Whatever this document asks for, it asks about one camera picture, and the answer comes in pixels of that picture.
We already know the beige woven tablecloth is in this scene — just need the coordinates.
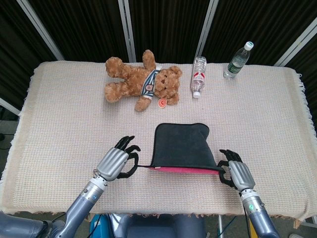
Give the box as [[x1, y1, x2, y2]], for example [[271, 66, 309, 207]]
[[0, 60, 317, 221]]

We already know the brown teddy bear striped shirt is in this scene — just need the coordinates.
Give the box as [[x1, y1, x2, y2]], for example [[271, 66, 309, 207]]
[[103, 49, 183, 112]]

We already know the white partition frame post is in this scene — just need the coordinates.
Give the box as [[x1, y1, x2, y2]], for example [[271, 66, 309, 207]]
[[273, 22, 317, 67], [197, 0, 220, 64], [117, 0, 137, 62], [0, 97, 20, 116], [16, 0, 65, 61]]

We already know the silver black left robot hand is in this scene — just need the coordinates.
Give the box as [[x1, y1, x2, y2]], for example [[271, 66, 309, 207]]
[[95, 135, 141, 181]]

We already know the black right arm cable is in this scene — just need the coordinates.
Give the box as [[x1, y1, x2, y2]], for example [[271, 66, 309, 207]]
[[239, 192, 250, 238]]

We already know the clear water bottle red label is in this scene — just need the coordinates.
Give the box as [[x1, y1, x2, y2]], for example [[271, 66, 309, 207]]
[[190, 56, 208, 99]]

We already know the clear water bottle green label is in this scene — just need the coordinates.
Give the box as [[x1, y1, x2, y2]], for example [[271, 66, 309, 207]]
[[222, 41, 255, 79]]

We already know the dark grey cloth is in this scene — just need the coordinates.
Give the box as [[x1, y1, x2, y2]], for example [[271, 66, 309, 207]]
[[137, 122, 225, 176]]

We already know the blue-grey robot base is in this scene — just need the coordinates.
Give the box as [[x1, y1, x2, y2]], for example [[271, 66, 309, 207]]
[[108, 213, 206, 238]]

